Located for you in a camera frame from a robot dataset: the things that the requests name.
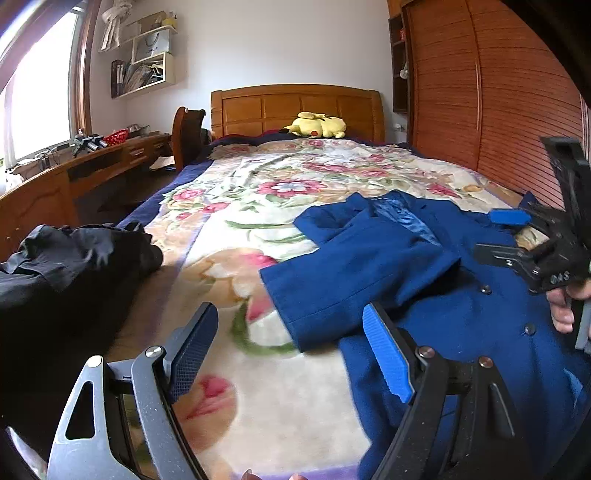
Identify white hanging cloth toy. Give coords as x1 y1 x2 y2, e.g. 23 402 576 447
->
100 0 136 52

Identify wooden chair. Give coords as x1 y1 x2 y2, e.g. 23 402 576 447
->
171 106 207 174

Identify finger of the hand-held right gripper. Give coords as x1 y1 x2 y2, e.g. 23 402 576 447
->
475 244 536 272
490 208 536 228

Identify person's right hand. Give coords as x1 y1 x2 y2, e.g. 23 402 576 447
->
547 277 591 335

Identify wooden bed headboard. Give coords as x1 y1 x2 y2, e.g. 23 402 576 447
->
211 84 386 142

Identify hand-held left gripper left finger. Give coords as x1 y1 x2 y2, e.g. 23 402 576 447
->
46 302 220 480

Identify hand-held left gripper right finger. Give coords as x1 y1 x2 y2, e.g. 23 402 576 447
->
362 302 532 480

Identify wooden side shelf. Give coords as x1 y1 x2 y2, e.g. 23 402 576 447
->
388 13 413 114

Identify blue coat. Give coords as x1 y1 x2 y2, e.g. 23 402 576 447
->
260 191 591 480

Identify wooden desk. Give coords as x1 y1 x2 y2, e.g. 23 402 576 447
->
0 131 174 260

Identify white wall shelf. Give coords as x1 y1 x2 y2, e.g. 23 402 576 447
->
111 22 179 99

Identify floral blanket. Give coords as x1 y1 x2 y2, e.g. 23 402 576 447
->
105 137 551 480

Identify metal dumbbells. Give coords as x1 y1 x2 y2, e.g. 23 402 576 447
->
71 133 110 153

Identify yellow plush toy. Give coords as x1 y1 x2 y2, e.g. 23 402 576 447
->
278 111 348 140

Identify wooden slatted wardrobe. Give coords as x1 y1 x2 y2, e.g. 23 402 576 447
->
401 0 591 214

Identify window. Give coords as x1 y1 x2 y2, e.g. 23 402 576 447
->
0 8 94 163

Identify white paper bag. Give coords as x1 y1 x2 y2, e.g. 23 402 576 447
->
133 31 171 64

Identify black clothes pile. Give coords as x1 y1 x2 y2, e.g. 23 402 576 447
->
0 222 165 398

